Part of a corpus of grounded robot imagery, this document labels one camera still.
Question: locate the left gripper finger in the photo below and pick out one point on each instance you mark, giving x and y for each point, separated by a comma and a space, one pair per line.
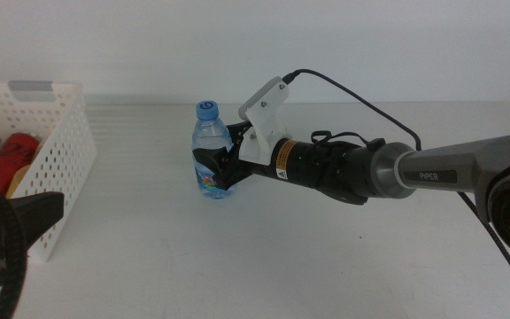
42, 212

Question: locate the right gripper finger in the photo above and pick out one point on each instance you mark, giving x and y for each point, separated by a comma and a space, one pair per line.
213, 164
238, 132

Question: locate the clear water bottle blue cap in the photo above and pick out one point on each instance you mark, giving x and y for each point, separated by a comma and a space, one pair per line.
208, 133

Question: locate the red soda can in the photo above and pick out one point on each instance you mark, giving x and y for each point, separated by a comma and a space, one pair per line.
11, 159

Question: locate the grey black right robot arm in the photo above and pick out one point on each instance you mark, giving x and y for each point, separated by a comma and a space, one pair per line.
432, 177

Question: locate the white perforated plastic basket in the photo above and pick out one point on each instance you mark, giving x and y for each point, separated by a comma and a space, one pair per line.
64, 177

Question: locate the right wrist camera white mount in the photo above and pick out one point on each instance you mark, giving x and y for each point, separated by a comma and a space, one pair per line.
264, 128

